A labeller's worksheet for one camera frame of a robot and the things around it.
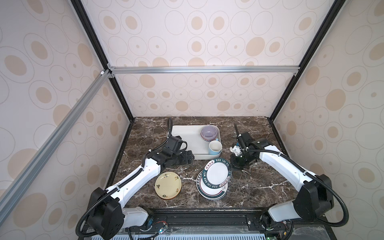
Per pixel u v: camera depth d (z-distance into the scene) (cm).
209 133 104
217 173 85
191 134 109
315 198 41
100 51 82
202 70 90
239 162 70
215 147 95
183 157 71
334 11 69
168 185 85
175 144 62
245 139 66
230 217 76
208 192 81
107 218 39
